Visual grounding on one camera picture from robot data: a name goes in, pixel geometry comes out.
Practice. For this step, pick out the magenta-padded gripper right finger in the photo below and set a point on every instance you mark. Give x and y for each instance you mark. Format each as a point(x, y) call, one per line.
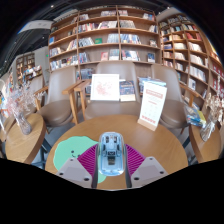
point(150, 170)

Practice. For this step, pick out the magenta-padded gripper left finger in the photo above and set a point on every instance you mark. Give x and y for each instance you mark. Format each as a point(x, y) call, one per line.
point(71, 170)

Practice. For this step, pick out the translucent blue computer mouse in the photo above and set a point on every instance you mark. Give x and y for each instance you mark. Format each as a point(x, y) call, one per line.
point(111, 163)

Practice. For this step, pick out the green blob-shaped mouse pad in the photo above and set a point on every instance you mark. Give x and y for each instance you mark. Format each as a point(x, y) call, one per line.
point(71, 148)

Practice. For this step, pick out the round wooden side table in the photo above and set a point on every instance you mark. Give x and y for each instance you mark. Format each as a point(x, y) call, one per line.
point(23, 146)
point(208, 150)

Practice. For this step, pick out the white sign on wooden base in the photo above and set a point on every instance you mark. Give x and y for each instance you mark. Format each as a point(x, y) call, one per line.
point(151, 105)

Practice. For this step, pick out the blue and yellow magazine stack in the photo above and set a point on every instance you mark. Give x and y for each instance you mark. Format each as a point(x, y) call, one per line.
point(195, 116)

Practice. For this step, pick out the dark blue book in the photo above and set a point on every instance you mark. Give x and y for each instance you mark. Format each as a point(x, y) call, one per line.
point(127, 90)

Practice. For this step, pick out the light blue magazine stack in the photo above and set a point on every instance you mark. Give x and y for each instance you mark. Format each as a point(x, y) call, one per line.
point(146, 80)

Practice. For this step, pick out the white framed floral picture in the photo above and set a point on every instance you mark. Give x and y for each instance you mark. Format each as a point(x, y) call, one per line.
point(105, 87)

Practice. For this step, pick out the small distant bookshelf unit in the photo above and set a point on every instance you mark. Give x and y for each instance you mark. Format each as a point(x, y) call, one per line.
point(28, 66)

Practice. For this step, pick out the angled wooden bookshelf unit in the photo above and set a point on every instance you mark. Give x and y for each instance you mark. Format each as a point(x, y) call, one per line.
point(190, 50)

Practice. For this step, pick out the wide wooden bookshelf unit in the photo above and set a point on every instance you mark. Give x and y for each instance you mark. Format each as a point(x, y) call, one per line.
point(100, 43)

